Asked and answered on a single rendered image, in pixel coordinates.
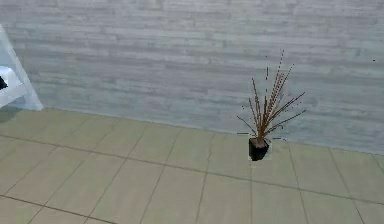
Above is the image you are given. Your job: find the brown twig plant black pot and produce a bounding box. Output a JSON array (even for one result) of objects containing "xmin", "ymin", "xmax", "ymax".
[{"xmin": 236, "ymin": 49, "xmax": 308, "ymax": 162}]

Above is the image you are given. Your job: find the white shelf unit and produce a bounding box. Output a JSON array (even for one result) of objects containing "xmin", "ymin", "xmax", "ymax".
[{"xmin": 0, "ymin": 24, "xmax": 45, "ymax": 112}]

